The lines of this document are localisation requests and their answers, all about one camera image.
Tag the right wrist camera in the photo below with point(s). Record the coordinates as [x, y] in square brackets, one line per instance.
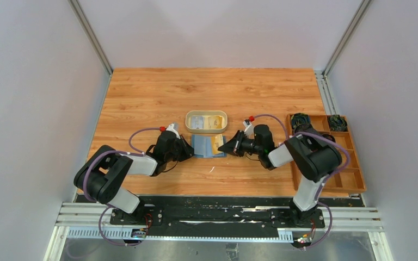
[249, 127]

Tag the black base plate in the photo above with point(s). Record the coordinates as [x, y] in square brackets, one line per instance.
[224, 217]

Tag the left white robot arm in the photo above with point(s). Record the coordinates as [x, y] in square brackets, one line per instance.
[102, 176]

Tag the aluminium rail frame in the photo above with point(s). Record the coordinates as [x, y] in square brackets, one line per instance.
[95, 221]

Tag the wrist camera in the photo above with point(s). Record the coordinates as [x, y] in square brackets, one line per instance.
[249, 127]
[173, 127]

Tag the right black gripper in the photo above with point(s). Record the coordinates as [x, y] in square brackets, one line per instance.
[234, 145]

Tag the wooden compartment organizer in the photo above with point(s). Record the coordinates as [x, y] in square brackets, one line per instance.
[349, 180]

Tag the left aluminium corner post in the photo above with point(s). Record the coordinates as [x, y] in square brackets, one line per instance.
[89, 31]

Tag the aluminium corner post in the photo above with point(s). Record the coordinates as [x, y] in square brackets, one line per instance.
[349, 31]
[89, 31]

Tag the beige oval tray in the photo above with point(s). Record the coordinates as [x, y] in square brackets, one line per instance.
[206, 113]

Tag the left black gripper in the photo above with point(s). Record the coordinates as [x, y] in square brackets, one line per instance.
[187, 152]

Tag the card in tray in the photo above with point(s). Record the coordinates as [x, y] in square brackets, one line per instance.
[197, 122]

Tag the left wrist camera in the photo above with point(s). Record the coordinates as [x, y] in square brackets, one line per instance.
[173, 127]

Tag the blue card holder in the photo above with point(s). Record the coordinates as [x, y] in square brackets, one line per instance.
[202, 147]

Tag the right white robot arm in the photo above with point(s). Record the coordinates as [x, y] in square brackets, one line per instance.
[315, 156]

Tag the right aluminium corner post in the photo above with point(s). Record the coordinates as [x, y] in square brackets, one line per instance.
[349, 31]

